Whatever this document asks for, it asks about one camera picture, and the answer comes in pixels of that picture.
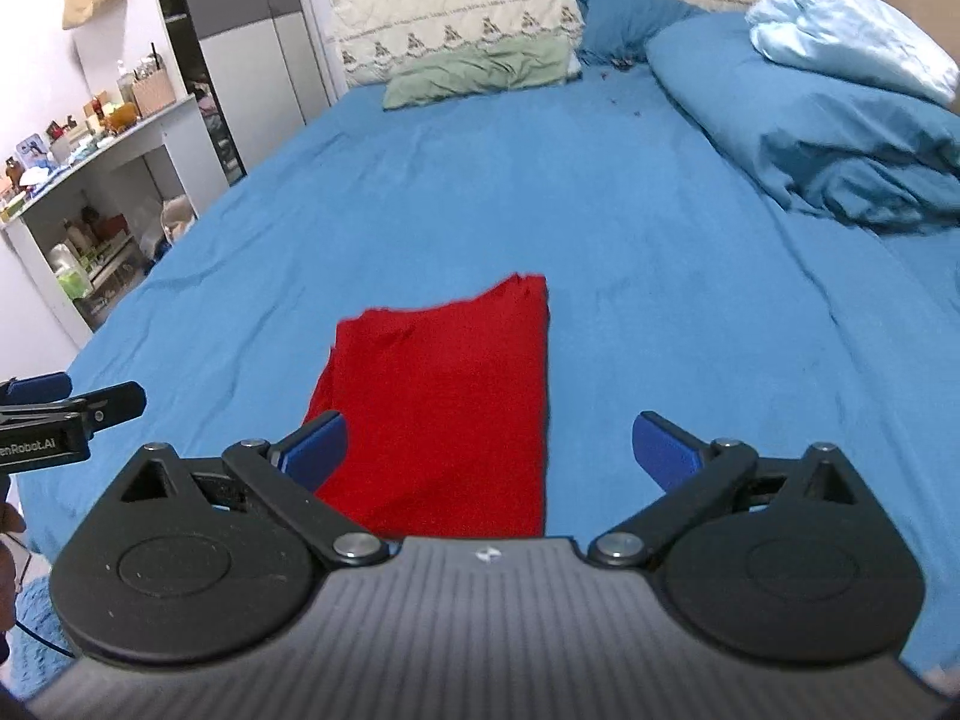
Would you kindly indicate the green tissue pack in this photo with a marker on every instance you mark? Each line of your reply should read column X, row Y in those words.
column 73, row 283

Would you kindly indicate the blue pillow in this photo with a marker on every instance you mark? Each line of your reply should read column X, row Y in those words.
column 630, row 19

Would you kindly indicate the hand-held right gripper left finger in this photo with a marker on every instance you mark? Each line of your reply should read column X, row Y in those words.
column 315, row 451

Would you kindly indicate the light blue blanket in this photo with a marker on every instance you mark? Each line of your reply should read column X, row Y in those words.
column 847, row 30

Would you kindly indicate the white desk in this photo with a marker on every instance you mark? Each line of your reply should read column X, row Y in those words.
column 180, row 135

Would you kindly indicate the white and grey wardrobe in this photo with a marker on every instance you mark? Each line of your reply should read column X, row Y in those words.
column 240, row 52

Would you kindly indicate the white bag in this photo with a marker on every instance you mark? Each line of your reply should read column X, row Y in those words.
column 178, row 217

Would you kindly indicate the bed with blue sheet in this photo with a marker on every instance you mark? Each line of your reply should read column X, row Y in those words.
column 600, row 240

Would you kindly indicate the blue picture card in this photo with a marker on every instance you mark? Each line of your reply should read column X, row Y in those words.
column 32, row 151

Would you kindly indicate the woven basket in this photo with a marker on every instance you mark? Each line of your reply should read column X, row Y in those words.
column 154, row 94

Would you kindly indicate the clear pump bottle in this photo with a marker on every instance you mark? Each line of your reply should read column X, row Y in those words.
column 124, row 82

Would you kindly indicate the brown stuffed toy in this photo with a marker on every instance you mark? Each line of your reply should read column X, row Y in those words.
column 121, row 117

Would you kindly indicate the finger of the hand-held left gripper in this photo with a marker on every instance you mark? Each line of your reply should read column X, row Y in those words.
column 41, row 387
column 112, row 400

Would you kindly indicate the blue textured rug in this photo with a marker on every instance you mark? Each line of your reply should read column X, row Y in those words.
column 34, row 615

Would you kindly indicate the person's left hand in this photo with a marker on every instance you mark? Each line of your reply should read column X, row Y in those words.
column 9, row 519

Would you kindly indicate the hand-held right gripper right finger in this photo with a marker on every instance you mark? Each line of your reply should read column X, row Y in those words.
column 664, row 456

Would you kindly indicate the small dark hair clip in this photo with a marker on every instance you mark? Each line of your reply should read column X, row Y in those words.
column 621, row 64

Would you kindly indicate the blue duvet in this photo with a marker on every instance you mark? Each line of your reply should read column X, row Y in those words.
column 787, row 112

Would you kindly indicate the green pillow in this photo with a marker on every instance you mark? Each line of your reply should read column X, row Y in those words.
column 472, row 71

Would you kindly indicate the red knit sweater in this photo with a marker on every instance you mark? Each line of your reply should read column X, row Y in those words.
column 450, row 405

